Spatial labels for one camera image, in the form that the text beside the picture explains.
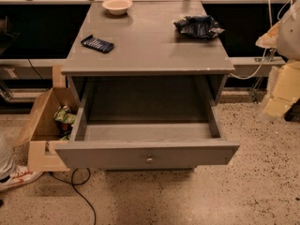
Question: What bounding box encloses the blue chip bag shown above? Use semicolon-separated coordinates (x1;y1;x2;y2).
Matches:
173;15;224;38

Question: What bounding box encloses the grey open top drawer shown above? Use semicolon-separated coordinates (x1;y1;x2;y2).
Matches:
55;76;239;171

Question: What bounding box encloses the beige bowl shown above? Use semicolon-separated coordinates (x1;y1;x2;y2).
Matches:
102;0;132;16

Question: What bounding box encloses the cardboard box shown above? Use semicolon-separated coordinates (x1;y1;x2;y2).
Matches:
12;65;80;173

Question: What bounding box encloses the black floor cable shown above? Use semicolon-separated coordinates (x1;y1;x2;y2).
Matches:
48;168;98;225

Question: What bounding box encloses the grey wooden cabinet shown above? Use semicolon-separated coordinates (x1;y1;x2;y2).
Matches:
61;0;236;172

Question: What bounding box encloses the grey trouser leg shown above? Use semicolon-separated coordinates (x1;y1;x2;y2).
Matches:
0;134;16;180

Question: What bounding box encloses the green snack bag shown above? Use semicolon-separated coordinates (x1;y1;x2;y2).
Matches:
53;106;76;141

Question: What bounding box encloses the round metal drawer knob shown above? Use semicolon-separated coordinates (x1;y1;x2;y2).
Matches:
146;155;154;164

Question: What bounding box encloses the white hanging cable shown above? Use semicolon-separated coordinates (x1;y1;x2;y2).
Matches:
230;0;294;81

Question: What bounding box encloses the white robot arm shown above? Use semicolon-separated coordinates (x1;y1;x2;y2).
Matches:
256;0;300;121

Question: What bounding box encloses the white and red sneaker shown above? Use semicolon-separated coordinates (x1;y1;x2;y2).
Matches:
0;165;43;192

